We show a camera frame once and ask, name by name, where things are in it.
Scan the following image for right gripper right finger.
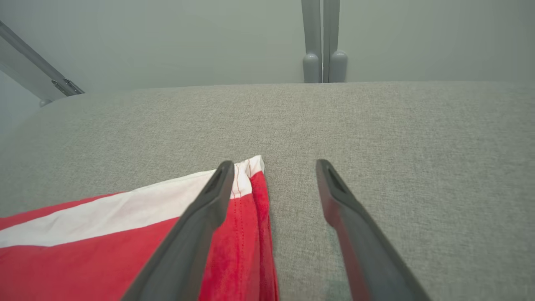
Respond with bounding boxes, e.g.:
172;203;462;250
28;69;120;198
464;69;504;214
316;159;431;301

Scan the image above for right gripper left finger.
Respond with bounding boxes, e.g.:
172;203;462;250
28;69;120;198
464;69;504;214
121;161;235;301

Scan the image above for red shorts with white stripe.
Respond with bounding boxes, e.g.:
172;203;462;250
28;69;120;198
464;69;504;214
0;155;280;301

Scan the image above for grey frame bar with brackets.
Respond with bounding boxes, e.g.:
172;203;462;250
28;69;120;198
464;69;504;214
0;20;85;107

